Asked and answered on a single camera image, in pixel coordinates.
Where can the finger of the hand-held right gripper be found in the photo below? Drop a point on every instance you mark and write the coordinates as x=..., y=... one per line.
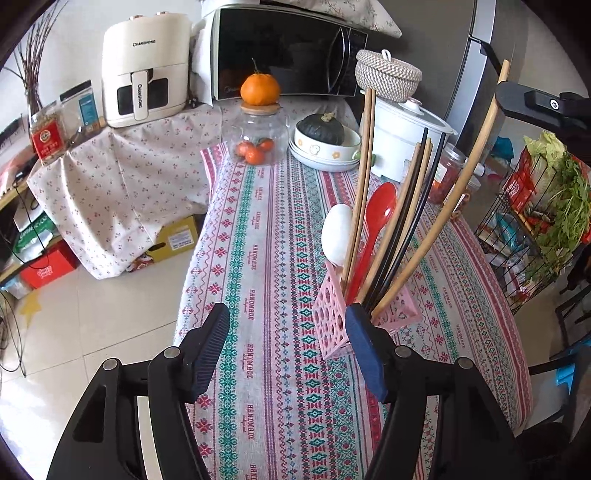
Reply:
x=568, y=105
x=517, y=99

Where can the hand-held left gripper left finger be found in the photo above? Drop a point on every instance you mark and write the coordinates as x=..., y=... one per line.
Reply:
x=210, y=350

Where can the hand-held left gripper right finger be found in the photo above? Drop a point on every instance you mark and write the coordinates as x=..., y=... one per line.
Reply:
x=367, y=350

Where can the pink perforated utensil holder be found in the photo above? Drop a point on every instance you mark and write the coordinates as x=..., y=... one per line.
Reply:
x=332, y=318

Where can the light bamboo chopstick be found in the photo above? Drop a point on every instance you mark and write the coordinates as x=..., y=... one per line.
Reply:
x=455, y=198
x=430, y=150
x=416, y=154

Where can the white plastic spoon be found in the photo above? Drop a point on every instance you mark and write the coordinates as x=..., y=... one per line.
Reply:
x=337, y=235

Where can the red plastic spoon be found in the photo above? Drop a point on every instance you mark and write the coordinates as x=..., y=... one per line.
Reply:
x=381, y=205

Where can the brown wooden chopstick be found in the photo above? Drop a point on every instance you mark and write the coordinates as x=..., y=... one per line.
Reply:
x=367, y=157
x=360, y=157

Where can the napa cabbage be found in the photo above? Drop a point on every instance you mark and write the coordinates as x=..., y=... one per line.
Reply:
x=549, y=145

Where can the blue plastic bag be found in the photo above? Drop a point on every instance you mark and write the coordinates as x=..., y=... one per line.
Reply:
x=501, y=148

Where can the grey refrigerator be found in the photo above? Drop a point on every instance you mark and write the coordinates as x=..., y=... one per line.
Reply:
x=475, y=60

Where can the red snack packet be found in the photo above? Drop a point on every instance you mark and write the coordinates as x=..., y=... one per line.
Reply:
x=519, y=180

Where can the bunch of leafy celery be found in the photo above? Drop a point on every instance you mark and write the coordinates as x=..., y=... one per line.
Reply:
x=572, y=203

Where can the jar of dried fruit slices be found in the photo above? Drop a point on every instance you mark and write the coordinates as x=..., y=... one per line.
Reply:
x=472, y=189

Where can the jar of red dried fruit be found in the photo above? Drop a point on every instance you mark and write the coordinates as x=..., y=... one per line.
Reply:
x=448, y=175

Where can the striped patterned tablecloth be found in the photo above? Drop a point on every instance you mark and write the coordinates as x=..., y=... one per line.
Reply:
x=277, y=258

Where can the yellow cardboard box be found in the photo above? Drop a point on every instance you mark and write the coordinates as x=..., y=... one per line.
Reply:
x=178, y=240

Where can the white electric cooking pot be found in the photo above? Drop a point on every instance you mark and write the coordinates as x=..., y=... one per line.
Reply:
x=397, y=134

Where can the teal packet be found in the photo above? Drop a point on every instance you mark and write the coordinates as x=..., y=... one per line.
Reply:
x=512, y=226

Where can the woven lidded basket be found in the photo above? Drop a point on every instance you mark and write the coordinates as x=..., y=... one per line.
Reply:
x=388, y=76

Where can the red box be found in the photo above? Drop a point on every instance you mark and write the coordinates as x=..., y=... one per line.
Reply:
x=46, y=270

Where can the floral microwave cover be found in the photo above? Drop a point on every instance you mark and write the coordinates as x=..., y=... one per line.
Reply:
x=351, y=11

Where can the white floral cloth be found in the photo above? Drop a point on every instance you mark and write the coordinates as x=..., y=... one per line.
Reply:
x=120, y=184

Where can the dark green pumpkin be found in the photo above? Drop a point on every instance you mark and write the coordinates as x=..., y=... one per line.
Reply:
x=323, y=131

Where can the small tangerine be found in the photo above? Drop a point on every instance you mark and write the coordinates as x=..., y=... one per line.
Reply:
x=266, y=144
x=242, y=148
x=255, y=157

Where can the black chair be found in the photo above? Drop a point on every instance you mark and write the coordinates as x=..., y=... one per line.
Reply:
x=549, y=443

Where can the green and white box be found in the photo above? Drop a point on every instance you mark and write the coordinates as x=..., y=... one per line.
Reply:
x=32, y=233

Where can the glass jar with wooden lid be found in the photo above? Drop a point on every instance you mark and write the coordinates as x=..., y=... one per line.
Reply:
x=254, y=124

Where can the black microwave oven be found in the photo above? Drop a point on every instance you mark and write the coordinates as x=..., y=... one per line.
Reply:
x=286, y=46

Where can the large orange with stem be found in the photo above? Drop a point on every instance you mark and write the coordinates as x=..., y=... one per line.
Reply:
x=260, y=90

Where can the clear canister with blue label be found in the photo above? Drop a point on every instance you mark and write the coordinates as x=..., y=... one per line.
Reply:
x=87, y=110

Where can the cream air fryer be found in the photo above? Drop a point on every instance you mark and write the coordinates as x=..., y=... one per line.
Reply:
x=147, y=50

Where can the dried branches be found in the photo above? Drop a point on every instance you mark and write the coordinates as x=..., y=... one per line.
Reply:
x=32, y=69

